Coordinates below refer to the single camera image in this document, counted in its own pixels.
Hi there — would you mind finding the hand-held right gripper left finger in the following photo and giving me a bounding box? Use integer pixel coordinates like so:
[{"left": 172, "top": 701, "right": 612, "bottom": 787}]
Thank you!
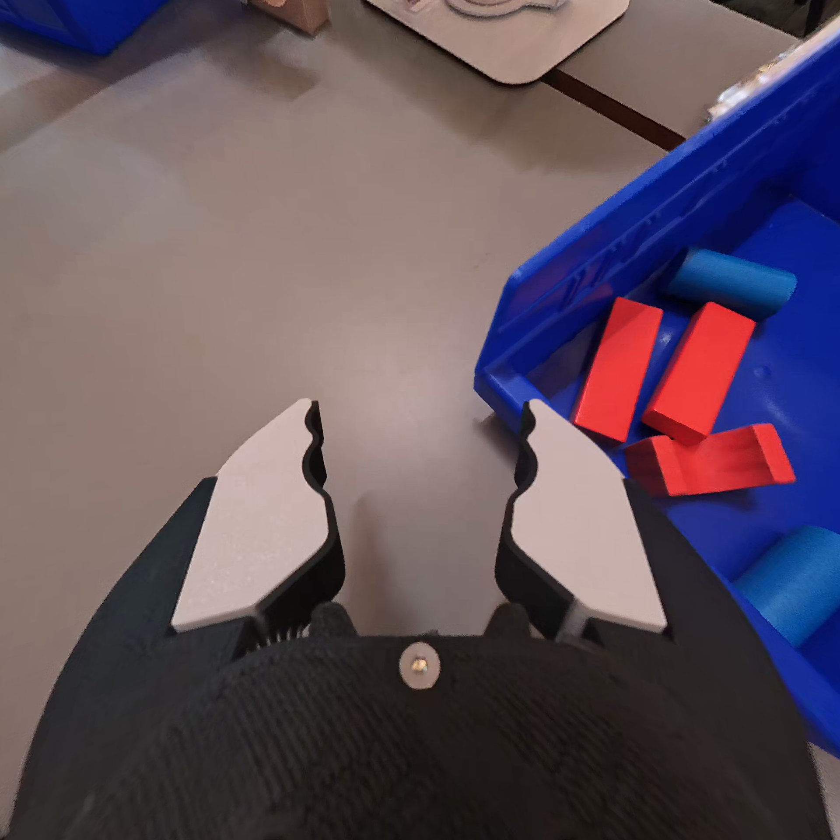
[{"left": 171, "top": 397, "right": 347, "bottom": 634}]

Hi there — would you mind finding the large blue plastic bin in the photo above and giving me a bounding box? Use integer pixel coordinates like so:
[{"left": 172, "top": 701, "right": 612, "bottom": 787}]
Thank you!
[{"left": 0, "top": 0, "right": 165, "bottom": 56}]

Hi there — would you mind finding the white stand base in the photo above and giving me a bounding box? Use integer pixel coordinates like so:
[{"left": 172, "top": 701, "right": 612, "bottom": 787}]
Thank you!
[{"left": 364, "top": 0, "right": 631, "bottom": 86}]

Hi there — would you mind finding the clear plastic packet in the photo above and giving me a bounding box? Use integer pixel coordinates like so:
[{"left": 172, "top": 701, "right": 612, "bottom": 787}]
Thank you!
[{"left": 705, "top": 26, "right": 828, "bottom": 122}]

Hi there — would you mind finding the blue foam cylinder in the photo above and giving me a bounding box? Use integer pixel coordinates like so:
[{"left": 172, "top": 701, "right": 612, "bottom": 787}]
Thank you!
[
  {"left": 731, "top": 525, "right": 840, "bottom": 651},
  {"left": 661, "top": 248, "right": 798, "bottom": 322}
]

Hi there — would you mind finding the wooden arch block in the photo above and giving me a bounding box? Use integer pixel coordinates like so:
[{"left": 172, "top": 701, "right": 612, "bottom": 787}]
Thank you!
[{"left": 248, "top": 0, "right": 330, "bottom": 37}]

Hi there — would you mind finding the grey desk mat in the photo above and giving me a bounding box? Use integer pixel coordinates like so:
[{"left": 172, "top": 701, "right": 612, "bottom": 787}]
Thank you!
[{"left": 0, "top": 13, "right": 677, "bottom": 641}]

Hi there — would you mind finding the red wooden block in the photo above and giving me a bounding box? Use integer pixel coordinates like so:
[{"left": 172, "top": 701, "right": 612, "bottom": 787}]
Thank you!
[
  {"left": 642, "top": 302, "right": 757, "bottom": 447},
  {"left": 571, "top": 297, "right": 665, "bottom": 444},
  {"left": 623, "top": 423, "right": 797, "bottom": 497}
]

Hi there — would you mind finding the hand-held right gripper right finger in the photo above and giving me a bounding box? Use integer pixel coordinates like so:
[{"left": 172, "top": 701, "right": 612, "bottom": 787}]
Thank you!
[{"left": 494, "top": 398, "right": 669, "bottom": 643}]

